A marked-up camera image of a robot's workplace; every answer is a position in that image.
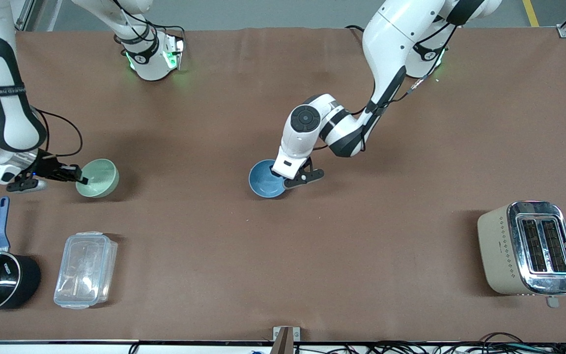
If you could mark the brown table mat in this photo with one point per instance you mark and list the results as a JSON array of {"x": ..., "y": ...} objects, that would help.
[{"x": 283, "y": 270}]

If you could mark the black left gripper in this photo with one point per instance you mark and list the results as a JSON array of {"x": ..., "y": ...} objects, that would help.
[{"x": 306, "y": 163}]

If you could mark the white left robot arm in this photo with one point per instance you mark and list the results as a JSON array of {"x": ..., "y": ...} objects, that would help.
[{"x": 391, "y": 39}]

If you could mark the aluminium frame profile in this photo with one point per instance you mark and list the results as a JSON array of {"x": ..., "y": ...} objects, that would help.
[{"x": 25, "y": 14}]

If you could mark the right base connector box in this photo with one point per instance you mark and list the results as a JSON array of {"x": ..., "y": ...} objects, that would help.
[{"x": 177, "y": 49}]

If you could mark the green bowl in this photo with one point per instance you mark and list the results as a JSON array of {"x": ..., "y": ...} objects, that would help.
[{"x": 99, "y": 177}]

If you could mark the silver metal bracket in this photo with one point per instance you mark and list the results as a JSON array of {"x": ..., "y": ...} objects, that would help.
[{"x": 297, "y": 334}]

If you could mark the brown camera post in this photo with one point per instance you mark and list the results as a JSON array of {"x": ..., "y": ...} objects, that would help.
[{"x": 283, "y": 341}]

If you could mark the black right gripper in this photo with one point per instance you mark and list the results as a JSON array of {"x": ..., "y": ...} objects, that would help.
[{"x": 48, "y": 167}]

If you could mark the clear plastic lidded container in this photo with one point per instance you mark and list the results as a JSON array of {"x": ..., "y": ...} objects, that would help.
[{"x": 84, "y": 270}]

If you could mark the blue bowl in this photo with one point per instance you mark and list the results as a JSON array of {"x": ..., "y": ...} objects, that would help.
[{"x": 263, "y": 179}]

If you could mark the beige chrome toaster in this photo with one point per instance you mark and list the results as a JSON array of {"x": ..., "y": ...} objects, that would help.
[{"x": 499, "y": 250}]

